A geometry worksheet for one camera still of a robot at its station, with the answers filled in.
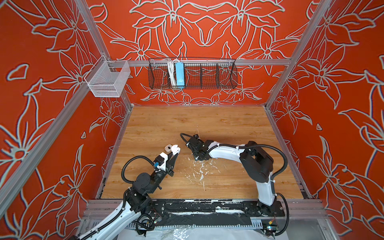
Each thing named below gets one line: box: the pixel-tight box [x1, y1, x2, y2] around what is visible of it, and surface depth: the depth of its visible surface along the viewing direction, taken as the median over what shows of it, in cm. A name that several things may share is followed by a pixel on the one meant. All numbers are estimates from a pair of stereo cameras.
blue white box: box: [175, 62, 185, 89], surface depth 92 cm
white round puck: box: [171, 144, 181, 156], surface depth 72 cm
